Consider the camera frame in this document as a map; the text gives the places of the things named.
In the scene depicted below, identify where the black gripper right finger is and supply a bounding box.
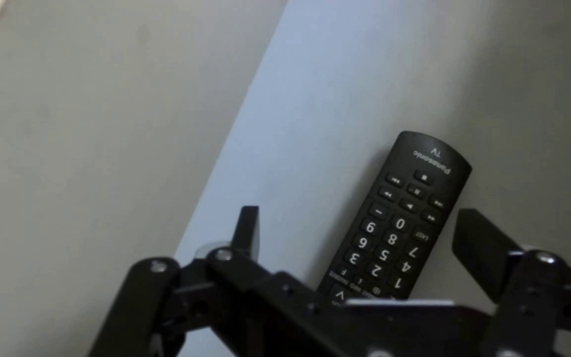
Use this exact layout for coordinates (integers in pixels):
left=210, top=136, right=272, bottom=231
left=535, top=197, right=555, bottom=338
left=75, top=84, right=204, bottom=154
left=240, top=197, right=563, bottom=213
left=450, top=207, right=571, bottom=357

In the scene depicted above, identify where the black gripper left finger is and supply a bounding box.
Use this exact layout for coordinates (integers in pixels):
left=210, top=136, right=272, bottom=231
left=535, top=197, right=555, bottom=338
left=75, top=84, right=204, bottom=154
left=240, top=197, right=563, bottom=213
left=85, top=205, right=341, bottom=357

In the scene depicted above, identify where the black TV remote control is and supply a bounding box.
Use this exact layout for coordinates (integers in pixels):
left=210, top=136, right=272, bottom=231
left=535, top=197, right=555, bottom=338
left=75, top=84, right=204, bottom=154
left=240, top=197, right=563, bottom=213
left=315, top=130, right=474, bottom=308

